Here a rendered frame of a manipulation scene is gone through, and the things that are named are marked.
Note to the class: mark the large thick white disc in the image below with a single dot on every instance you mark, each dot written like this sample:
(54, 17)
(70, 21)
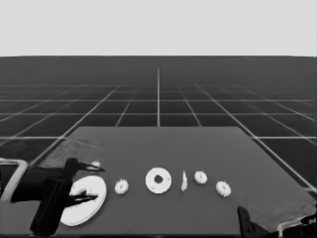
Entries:
(95, 185)

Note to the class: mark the white gear with keyed hole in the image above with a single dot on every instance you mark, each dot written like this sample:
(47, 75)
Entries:
(227, 190)

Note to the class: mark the small white T-shaped piece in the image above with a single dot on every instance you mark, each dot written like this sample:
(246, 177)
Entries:
(184, 183)

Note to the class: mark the white round carrier with pins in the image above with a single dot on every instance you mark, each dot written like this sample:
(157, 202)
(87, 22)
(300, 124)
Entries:
(158, 189)

